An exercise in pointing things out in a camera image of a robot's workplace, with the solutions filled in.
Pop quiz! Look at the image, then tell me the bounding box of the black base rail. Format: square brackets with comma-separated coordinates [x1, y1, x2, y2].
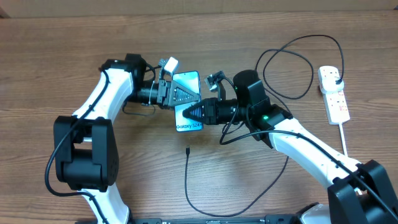
[127, 214, 300, 224]

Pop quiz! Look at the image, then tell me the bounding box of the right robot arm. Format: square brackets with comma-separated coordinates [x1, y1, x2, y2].
[182, 70, 397, 224]

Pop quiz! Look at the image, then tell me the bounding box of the black USB charging cable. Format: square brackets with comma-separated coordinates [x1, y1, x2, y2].
[184, 34, 345, 218]

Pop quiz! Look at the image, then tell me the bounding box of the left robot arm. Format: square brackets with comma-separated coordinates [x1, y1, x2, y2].
[45, 54, 203, 223]

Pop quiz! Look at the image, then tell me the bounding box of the white power strip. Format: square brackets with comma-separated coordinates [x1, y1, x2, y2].
[317, 65, 351, 126]

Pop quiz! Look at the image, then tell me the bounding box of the white charger plug adapter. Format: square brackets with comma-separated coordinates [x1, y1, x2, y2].
[320, 77, 345, 94]

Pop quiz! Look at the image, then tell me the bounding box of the blue screen Galaxy smartphone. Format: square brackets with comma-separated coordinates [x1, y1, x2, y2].
[172, 71, 203, 133]

